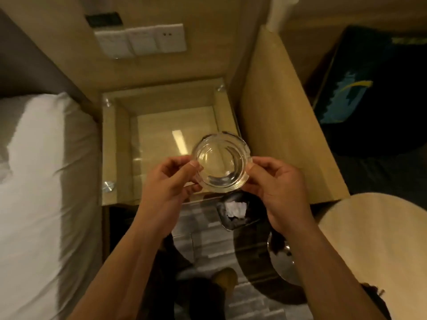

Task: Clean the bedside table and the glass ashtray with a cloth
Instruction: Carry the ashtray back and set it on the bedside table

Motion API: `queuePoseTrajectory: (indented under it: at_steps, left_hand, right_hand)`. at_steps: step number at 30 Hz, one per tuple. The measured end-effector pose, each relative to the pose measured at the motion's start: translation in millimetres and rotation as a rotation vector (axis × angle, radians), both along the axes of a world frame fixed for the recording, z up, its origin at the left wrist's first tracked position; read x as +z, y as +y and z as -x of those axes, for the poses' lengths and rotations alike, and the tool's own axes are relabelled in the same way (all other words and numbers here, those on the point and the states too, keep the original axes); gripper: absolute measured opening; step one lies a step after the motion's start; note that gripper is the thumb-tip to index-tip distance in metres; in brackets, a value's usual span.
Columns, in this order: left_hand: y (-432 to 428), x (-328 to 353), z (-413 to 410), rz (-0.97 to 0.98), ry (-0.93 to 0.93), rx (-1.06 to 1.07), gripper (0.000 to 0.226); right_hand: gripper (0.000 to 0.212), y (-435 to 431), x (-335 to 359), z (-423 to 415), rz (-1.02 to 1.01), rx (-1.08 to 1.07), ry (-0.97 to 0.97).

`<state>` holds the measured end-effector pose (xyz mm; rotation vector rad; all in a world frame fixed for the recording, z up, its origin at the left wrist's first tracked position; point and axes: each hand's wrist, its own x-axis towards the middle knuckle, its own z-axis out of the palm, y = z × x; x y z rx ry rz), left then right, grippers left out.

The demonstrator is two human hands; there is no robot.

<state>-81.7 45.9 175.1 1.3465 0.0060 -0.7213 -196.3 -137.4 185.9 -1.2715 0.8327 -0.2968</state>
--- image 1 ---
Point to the person's left hand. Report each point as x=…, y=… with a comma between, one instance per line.
x=166, y=193

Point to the person's right hand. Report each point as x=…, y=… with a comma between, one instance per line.
x=283, y=193

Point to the glass-top bedside table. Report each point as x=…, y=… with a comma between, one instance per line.
x=133, y=146

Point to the clear glass ashtray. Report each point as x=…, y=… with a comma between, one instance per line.
x=220, y=161

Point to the black cloth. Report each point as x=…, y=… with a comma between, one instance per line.
x=377, y=296

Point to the person's right forearm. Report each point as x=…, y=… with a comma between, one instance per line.
x=333, y=279

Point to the person's left forearm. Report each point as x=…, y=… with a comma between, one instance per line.
x=123, y=276

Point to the person's right shoe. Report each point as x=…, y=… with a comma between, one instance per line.
x=227, y=278

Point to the black trash bin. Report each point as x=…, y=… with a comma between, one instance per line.
x=230, y=213

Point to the dark grey sofa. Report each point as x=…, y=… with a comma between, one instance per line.
x=383, y=169

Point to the round wooden table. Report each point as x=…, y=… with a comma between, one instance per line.
x=383, y=236

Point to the blue yellow patterned cushion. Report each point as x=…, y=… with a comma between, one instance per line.
x=347, y=96

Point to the white bed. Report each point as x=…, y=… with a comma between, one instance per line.
x=43, y=196

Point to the black cushion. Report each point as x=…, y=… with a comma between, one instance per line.
x=393, y=96

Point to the grey padded headboard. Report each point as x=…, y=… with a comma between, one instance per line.
x=30, y=56

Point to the white wall switch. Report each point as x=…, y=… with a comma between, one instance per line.
x=113, y=44
x=143, y=41

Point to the white wall socket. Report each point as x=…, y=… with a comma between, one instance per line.
x=170, y=38

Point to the white round post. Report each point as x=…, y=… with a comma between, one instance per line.
x=282, y=11

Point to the black wall panel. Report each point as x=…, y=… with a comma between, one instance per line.
x=102, y=19

